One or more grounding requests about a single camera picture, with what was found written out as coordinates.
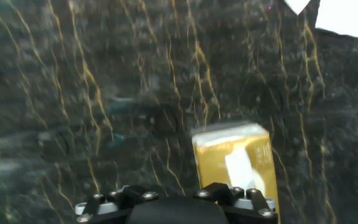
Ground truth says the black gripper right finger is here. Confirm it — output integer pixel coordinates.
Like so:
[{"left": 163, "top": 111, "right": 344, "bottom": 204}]
[{"left": 193, "top": 182, "right": 278, "bottom": 224}]

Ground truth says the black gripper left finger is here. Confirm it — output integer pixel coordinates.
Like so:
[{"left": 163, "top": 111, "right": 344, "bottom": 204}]
[{"left": 75, "top": 185, "right": 160, "bottom": 224}]

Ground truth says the white pulled napkin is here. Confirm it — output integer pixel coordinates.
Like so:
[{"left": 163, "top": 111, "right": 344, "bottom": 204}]
[{"left": 224, "top": 146, "right": 266, "bottom": 194}]

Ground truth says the crumpled white napkin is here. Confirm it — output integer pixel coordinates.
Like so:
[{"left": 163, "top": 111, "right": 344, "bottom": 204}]
[{"left": 314, "top": 0, "right": 358, "bottom": 40}]

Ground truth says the gold tissue pack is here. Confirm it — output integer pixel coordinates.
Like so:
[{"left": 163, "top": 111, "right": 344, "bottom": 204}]
[{"left": 191, "top": 121, "right": 281, "bottom": 224}]

